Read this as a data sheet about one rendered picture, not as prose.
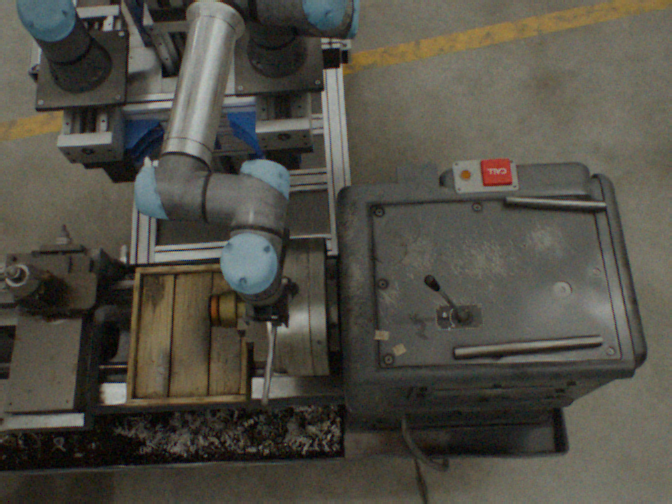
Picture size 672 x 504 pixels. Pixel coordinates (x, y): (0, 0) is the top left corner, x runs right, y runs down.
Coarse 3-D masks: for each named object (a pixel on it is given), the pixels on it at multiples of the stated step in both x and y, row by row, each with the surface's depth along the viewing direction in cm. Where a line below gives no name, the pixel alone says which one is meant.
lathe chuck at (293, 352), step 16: (304, 240) 148; (288, 256) 143; (304, 256) 142; (288, 272) 140; (304, 272) 140; (304, 288) 138; (304, 304) 138; (304, 320) 138; (288, 336) 138; (304, 336) 138; (288, 352) 140; (304, 352) 140; (288, 368) 144; (304, 368) 144
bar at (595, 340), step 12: (588, 336) 128; (600, 336) 128; (456, 348) 129; (468, 348) 128; (480, 348) 128; (492, 348) 128; (504, 348) 128; (516, 348) 128; (528, 348) 128; (540, 348) 128; (552, 348) 128; (564, 348) 128
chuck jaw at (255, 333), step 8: (240, 320) 150; (240, 328) 149; (248, 328) 149; (256, 328) 149; (264, 328) 149; (240, 336) 152; (248, 336) 148; (256, 336) 148; (264, 336) 148; (248, 344) 148; (256, 344) 147; (264, 344) 147; (256, 352) 146; (264, 352) 146; (256, 360) 145; (264, 360) 145; (280, 368) 145
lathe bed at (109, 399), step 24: (120, 288) 180; (0, 312) 179; (120, 312) 177; (0, 336) 187; (120, 336) 178; (0, 360) 187; (120, 360) 175; (336, 360) 171; (120, 384) 170; (288, 384) 168; (312, 384) 168; (336, 384) 168; (96, 408) 184; (120, 408) 184; (144, 408) 184; (168, 408) 184; (192, 408) 184; (216, 408) 184
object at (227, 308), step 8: (216, 296) 152; (224, 296) 151; (232, 296) 151; (208, 304) 150; (216, 304) 150; (224, 304) 150; (232, 304) 150; (240, 304) 151; (208, 312) 150; (216, 312) 150; (224, 312) 150; (232, 312) 149; (240, 312) 151; (216, 320) 151; (224, 320) 150; (232, 320) 150
